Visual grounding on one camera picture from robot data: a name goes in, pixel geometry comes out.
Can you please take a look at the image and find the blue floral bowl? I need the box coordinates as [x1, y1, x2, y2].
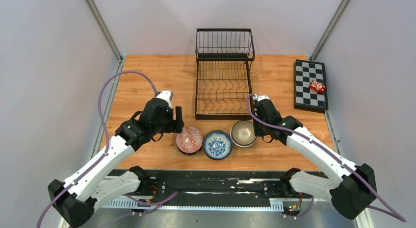
[202, 130, 233, 160]

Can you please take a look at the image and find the black wire dish rack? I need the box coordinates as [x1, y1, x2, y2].
[194, 28, 255, 120]

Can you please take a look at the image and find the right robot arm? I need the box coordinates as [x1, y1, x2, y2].
[247, 94, 377, 220]

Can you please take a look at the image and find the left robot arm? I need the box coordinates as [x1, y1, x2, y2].
[48, 96, 184, 228]

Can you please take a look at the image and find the red patterned bowl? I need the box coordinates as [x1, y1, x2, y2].
[176, 127, 204, 155]

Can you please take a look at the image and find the white orange bowl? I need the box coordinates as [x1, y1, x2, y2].
[230, 120, 257, 148]

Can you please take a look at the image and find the black white checkerboard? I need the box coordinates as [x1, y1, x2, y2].
[293, 59, 328, 113]

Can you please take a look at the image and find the small red toy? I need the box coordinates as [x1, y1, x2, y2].
[309, 79, 326, 94]

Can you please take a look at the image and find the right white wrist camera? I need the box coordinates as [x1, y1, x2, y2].
[253, 94, 270, 103]

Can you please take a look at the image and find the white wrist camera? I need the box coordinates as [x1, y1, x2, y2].
[253, 94, 270, 103]
[156, 90, 174, 109]

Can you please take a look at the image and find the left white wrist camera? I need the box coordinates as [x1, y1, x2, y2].
[156, 90, 174, 109]

